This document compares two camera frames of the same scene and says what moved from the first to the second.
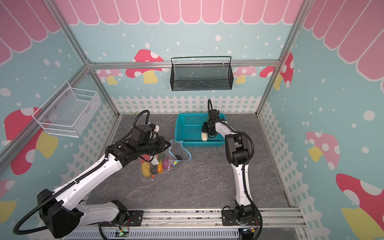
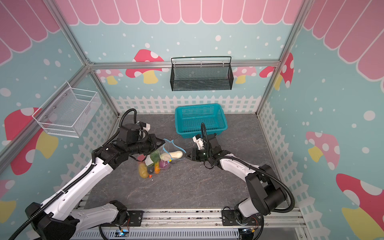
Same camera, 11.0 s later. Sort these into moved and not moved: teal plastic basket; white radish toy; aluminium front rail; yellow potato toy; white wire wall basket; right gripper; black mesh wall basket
Moved: teal plastic basket; right gripper; yellow potato toy; white radish toy
Not moved: white wire wall basket; aluminium front rail; black mesh wall basket
